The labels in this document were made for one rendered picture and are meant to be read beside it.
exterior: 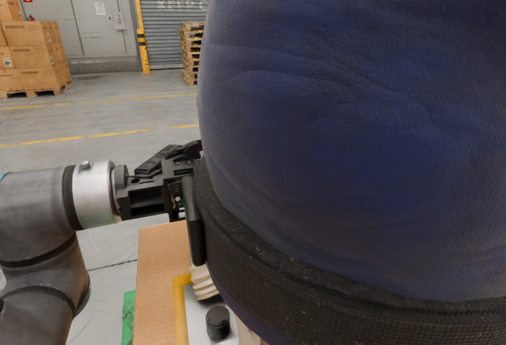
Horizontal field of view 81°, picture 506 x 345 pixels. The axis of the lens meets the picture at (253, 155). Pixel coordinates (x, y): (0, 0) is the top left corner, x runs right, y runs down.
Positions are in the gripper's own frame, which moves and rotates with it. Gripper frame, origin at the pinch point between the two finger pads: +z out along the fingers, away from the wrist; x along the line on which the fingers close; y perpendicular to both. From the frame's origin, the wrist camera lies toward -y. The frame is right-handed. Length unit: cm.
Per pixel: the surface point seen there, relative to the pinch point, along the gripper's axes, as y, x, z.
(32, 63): -638, -58, -225
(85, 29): -908, -6, -165
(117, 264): -118, -120, -50
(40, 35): -638, -9, -199
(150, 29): -899, -7, -1
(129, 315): -77, -120, -42
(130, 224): -158, -120, -44
